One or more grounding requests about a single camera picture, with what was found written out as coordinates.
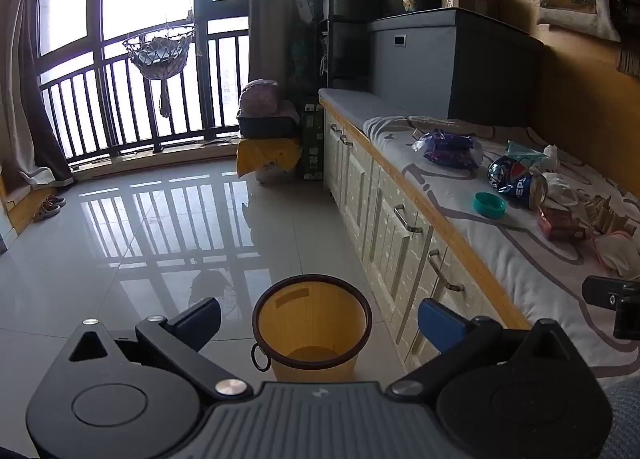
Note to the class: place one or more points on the grey storage box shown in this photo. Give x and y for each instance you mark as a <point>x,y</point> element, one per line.
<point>425,69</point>

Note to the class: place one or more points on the dark plastic tray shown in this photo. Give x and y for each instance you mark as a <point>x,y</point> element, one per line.
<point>267,126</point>

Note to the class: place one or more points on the wooden headboard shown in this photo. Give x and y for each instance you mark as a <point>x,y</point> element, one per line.
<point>580,104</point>

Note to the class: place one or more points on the teal round lid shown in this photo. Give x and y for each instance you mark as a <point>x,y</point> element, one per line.
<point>490,205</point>

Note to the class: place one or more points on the crumpled beige paper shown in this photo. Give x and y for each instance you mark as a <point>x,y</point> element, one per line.
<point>602,216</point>

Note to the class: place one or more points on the crushed blue can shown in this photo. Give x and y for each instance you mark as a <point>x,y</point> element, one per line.
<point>525,191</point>
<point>507,171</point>

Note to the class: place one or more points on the white plastic bag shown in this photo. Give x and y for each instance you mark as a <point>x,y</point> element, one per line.
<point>275,173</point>

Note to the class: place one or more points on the black drawer shelf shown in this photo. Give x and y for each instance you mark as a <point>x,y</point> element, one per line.
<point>352,4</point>

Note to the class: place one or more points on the beige and brown curtain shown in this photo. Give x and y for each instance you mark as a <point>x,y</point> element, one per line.
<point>30,104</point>

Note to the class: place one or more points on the green patterned bag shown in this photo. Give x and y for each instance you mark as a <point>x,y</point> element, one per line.
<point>306,59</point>

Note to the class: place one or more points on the black window railing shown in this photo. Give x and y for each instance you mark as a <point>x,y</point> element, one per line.
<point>115,99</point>

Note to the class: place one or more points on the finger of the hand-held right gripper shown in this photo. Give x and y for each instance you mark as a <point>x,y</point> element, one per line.
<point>600,291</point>

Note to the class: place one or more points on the yellow plastic trash bin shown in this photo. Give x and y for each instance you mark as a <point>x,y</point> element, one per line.
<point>310,319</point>

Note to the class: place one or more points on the white tissue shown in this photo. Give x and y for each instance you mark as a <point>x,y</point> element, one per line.
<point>617,251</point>
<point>562,189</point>

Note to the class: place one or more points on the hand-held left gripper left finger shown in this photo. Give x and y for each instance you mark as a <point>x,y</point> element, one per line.
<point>197,324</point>

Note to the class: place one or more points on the green cardboard box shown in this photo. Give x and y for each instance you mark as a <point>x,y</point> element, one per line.
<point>311,144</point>

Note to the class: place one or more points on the white packet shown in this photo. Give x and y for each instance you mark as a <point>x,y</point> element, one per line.
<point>306,1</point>

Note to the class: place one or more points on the teal tissue packet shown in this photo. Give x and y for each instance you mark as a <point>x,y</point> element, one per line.
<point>522,151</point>

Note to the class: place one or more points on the cream drawer cabinet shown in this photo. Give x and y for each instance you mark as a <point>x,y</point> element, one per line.
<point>370,209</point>

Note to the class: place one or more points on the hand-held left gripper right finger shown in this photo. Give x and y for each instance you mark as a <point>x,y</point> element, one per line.
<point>440,326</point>

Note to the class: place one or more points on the printed beige blanket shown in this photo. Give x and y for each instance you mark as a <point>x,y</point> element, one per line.
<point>525,269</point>

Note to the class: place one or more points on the purple snack packet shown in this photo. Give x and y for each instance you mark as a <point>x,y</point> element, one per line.
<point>450,149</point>

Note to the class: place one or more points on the person's grey clothing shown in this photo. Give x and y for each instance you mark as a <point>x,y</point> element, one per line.
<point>625,424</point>

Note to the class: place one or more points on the grey seat cushion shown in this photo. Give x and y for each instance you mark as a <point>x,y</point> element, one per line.
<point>360,106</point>

